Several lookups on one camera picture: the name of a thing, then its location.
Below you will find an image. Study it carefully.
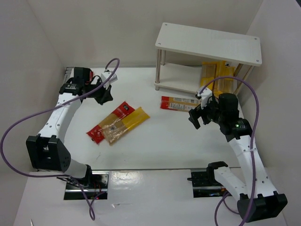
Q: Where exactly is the yellow spaghetti bag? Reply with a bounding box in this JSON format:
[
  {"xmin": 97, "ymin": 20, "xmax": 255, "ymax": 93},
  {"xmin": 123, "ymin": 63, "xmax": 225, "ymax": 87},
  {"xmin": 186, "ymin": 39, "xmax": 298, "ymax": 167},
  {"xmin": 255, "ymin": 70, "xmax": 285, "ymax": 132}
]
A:
[{"xmin": 102, "ymin": 107, "xmax": 150, "ymax": 145}]

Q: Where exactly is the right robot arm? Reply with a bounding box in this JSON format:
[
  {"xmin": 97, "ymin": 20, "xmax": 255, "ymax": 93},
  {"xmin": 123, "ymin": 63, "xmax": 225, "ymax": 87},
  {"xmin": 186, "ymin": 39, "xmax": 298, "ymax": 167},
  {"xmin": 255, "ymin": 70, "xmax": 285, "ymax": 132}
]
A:
[{"xmin": 189, "ymin": 91, "xmax": 288, "ymax": 223}]

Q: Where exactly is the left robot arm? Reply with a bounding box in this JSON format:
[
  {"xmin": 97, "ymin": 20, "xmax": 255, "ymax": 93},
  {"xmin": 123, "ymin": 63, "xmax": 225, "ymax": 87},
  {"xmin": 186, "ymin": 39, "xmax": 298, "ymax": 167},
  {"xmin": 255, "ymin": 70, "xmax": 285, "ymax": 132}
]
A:
[{"xmin": 26, "ymin": 67, "xmax": 118, "ymax": 186}]

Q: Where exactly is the red orange pasta box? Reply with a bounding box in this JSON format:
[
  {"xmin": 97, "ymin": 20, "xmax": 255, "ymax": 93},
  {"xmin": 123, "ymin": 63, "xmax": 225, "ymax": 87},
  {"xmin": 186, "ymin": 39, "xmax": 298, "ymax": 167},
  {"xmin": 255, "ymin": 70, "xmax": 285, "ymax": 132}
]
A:
[{"xmin": 160, "ymin": 96, "xmax": 201, "ymax": 112}]

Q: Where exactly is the yellow pasta bag shelf right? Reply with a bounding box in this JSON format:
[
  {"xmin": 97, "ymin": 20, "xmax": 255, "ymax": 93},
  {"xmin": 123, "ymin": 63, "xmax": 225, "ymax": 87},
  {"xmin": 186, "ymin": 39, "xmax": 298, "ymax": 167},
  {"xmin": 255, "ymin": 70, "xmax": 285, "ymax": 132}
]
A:
[{"xmin": 215, "ymin": 60, "xmax": 237, "ymax": 95}]

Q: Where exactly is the yellow pasta bag shelf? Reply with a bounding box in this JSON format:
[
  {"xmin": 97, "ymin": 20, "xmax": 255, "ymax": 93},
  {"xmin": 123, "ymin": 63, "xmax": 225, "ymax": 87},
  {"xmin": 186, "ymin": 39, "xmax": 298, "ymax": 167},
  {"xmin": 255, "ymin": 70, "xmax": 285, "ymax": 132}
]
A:
[
  {"xmin": 200, "ymin": 62, "xmax": 217, "ymax": 86},
  {"xmin": 215, "ymin": 60, "xmax": 237, "ymax": 95}
]

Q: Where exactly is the yellow pasta bag shelf left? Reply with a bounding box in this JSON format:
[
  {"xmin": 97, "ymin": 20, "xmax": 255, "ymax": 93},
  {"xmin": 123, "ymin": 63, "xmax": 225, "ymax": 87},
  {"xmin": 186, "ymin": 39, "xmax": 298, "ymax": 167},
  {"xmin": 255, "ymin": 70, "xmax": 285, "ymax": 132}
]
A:
[{"xmin": 200, "ymin": 62, "xmax": 217, "ymax": 86}]

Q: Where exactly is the white two-tier shelf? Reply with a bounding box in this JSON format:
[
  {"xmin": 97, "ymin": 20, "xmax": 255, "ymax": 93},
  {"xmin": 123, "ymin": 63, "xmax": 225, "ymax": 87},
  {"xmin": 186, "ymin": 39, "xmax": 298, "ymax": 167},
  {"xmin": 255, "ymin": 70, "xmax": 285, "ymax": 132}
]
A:
[{"xmin": 154, "ymin": 23, "xmax": 262, "ymax": 93}]

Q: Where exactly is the red spaghetti bag centre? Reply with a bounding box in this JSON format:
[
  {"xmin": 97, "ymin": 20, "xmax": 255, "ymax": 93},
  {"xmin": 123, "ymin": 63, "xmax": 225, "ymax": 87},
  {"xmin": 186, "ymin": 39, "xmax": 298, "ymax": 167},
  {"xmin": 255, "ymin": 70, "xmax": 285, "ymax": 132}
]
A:
[{"xmin": 87, "ymin": 101, "xmax": 135, "ymax": 145}]

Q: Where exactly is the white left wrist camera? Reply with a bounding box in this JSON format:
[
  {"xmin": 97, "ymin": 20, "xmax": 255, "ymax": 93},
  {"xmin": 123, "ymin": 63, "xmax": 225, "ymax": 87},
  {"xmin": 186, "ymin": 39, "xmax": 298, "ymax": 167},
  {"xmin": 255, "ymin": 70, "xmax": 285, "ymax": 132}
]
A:
[{"xmin": 100, "ymin": 70, "xmax": 118, "ymax": 89}]

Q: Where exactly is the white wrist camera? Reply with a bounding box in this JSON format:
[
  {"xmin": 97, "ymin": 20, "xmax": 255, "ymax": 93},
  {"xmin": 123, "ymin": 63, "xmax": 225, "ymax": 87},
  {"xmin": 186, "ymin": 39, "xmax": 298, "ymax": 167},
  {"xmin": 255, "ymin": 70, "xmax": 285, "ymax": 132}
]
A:
[
  {"xmin": 100, "ymin": 70, "xmax": 118, "ymax": 89},
  {"xmin": 195, "ymin": 86, "xmax": 213, "ymax": 109}
]

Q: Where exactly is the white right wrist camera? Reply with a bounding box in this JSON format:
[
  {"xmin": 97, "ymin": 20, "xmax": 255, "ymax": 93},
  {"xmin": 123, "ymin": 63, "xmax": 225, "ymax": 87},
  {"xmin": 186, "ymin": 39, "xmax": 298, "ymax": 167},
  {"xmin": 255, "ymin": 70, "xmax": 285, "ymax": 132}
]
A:
[{"xmin": 195, "ymin": 86, "xmax": 213, "ymax": 109}]

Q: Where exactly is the aluminium table edge rail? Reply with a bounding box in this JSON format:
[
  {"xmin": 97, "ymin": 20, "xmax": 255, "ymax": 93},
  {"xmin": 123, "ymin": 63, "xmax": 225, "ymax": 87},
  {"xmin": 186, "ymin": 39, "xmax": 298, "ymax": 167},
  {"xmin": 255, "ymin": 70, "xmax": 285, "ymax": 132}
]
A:
[{"xmin": 63, "ymin": 67, "xmax": 73, "ymax": 83}]

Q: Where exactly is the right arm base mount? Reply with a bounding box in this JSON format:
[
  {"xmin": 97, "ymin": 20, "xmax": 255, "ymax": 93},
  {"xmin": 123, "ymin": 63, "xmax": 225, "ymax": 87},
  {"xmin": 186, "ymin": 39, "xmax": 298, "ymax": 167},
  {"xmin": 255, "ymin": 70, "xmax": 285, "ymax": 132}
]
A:
[{"xmin": 187, "ymin": 169, "xmax": 227, "ymax": 198}]

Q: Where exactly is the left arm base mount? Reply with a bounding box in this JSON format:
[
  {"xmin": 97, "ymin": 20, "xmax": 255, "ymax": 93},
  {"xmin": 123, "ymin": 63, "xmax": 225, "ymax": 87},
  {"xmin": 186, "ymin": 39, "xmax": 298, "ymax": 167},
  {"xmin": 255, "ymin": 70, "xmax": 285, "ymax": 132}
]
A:
[{"xmin": 57, "ymin": 170, "xmax": 110, "ymax": 201}]

